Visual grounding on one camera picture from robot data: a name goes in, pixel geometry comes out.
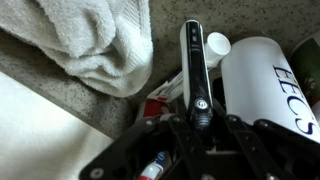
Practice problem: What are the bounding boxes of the red white blue tube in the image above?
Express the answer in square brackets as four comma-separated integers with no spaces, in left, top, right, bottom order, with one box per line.
[135,99,172,180]

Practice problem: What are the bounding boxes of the black white electric toothbrush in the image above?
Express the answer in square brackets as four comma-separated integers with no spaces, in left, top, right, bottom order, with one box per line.
[179,19,214,133]

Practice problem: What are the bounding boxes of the white sink basin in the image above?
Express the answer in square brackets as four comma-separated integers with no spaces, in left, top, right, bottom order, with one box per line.
[0,71,114,180]

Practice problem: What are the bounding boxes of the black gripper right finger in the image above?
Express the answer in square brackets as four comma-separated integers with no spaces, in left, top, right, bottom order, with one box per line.
[212,99,320,180]

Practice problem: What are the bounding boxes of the white towel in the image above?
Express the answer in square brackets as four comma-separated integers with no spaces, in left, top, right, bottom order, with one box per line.
[0,0,154,98]

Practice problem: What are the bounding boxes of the white water bottle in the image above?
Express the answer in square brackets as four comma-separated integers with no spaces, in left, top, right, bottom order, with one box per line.
[220,35,320,144]

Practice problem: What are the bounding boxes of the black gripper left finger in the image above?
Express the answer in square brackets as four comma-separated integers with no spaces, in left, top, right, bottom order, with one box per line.
[79,98,202,180]

